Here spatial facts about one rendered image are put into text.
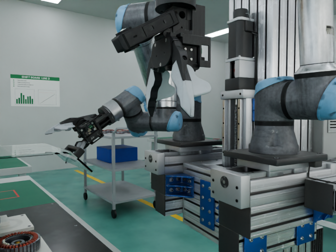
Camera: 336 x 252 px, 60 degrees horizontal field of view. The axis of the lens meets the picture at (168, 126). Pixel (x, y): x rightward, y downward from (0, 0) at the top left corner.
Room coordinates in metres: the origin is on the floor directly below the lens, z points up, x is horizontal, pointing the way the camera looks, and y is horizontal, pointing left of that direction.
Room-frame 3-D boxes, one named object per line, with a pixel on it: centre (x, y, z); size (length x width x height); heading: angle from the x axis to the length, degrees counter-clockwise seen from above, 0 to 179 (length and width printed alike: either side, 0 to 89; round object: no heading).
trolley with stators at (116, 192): (3.67, 0.61, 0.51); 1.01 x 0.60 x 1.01; 36
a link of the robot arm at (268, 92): (0.92, -0.34, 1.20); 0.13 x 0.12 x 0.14; 37
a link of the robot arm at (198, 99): (1.36, -0.09, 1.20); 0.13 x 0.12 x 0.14; 70
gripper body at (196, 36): (0.52, -0.02, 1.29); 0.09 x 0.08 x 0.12; 119
